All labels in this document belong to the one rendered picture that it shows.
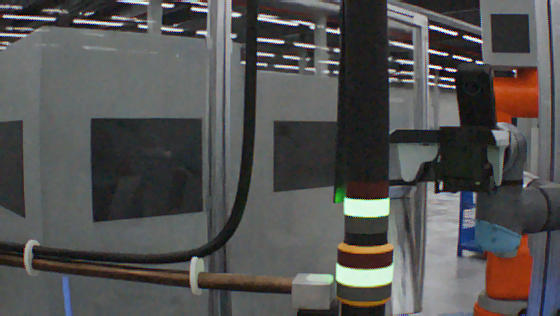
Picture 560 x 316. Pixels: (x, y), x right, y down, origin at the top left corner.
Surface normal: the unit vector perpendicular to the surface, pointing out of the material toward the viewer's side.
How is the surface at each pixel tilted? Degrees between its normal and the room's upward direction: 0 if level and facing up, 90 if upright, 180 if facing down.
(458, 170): 90
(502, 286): 90
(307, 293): 90
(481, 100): 122
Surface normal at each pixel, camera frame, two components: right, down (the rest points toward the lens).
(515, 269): -0.34, 0.05
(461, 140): -0.57, 0.04
